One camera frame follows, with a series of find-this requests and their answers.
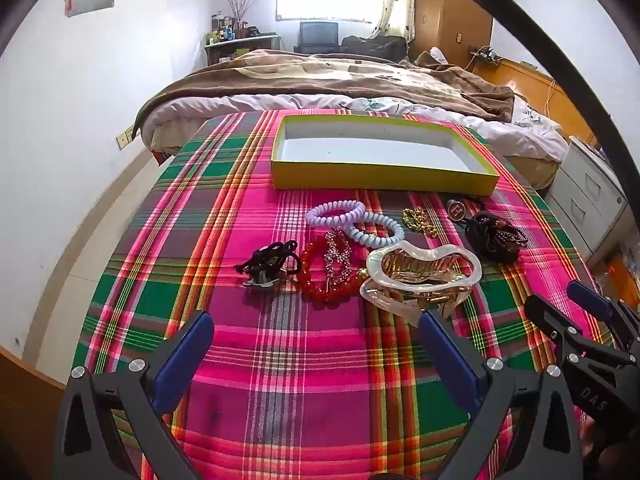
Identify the yellow cardboard box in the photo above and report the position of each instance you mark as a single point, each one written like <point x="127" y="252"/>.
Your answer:
<point x="350" y="152"/>

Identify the row of bottles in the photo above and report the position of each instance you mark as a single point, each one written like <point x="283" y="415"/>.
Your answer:
<point x="225" y="32"/>

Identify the power strip with plugs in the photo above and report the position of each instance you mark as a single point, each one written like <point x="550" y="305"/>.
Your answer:
<point x="485" y="54"/>

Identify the wall socket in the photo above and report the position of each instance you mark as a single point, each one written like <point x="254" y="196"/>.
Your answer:
<point x="125" y="138"/>

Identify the white drawer cabinet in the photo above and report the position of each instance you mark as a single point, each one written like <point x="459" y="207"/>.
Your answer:
<point x="585" y="190"/>

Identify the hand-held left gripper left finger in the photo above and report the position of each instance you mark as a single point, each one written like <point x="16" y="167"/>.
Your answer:
<point x="185" y="355"/>

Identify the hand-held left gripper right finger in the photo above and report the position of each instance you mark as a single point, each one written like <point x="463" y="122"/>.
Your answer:
<point x="447" y="355"/>

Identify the orange wooden headboard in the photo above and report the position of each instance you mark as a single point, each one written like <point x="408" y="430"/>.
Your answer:
<point x="530" y="85"/>

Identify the dark bag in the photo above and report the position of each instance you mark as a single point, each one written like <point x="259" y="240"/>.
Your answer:
<point x="372" y="46"/>

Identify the rhinestone hair clip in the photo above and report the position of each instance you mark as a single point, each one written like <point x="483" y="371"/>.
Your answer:
<point x="340" y="260"/>

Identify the brown wooden furniture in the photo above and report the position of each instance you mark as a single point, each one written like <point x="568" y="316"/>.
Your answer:
<point x="25" y="425"/>

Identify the window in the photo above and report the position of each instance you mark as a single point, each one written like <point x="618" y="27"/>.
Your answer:
<point x="325" y="2"/>

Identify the vase of dry branches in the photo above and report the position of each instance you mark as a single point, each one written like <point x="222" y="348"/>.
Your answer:
<point x="242" y="5"/>

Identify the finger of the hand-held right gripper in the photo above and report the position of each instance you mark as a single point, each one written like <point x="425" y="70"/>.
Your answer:
<point x="550" y="317"/>
<point x="590" y="301"/>

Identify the desk with shelf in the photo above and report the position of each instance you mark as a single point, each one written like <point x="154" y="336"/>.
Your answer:
<point x="240" y="47"/>

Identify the wooden wardrobe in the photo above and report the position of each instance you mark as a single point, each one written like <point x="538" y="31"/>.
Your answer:
<point x="450" y="10"/>

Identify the pink green plaid tablecloth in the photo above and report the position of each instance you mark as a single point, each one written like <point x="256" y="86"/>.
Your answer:
<point x="300" y="385"/>

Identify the translucent gold hair claw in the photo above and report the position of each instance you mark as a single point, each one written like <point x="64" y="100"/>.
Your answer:
<point x="390" y="265"/>

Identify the black office chair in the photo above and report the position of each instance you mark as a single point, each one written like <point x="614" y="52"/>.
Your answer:
<point x="317" y="35"/>

